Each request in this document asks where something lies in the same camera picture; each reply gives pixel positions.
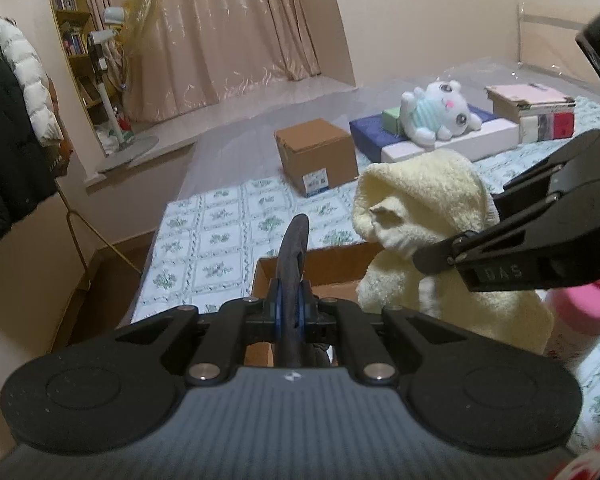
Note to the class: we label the pink lidded tumbler cup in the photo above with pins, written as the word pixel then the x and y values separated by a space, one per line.
pixel 580 320

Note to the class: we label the cardboard tray box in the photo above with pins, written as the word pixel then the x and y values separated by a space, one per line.
pixel 330 265

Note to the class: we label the flat white and blue box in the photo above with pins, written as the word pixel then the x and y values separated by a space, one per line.
pixel 480 142

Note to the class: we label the brown coat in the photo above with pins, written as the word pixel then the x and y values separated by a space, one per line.
pixel 62 150

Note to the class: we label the pale yellow towel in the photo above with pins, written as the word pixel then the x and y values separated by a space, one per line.
pixel 420 195

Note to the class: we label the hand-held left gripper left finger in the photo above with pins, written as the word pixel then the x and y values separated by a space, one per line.
pixel 275 305

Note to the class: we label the white plush toy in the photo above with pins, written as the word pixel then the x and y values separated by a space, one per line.
pixel 435 112

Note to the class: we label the floral tablecloth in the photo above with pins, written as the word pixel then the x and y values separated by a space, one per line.
pixel 215 240

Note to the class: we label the beige curtain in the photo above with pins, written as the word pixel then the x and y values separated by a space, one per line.
pixel 220 35

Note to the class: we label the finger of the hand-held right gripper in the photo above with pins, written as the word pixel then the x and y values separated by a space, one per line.
pixel 535 180
pixel 480 247

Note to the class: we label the purple velvet scrunchie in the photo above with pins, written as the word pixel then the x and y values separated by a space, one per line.
pixel 292 260

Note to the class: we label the red patterned clothing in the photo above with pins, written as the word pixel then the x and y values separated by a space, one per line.
pixel 595 462

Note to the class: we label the small closed cardboard box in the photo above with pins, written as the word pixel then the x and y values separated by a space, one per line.
pixel 315 155

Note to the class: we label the small green box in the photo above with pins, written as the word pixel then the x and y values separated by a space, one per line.
pixel 392 120

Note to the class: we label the stack of books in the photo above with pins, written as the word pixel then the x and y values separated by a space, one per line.
pixel 547 125

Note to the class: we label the white standing fan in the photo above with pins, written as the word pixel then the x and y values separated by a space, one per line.
pixel 140 30

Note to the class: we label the wooden bookshelf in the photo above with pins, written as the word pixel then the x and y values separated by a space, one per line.
pixel 72 35

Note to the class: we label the black puffer jacket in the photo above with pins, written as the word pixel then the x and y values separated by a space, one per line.
pixel 5 150

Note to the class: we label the white puffer jacket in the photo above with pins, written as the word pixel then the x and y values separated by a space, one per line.
pixel 27 80

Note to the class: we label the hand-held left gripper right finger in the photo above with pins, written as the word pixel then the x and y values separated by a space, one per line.
pixel 304 305

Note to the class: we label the pale bed frame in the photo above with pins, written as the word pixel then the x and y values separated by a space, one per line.
pixel 545 20

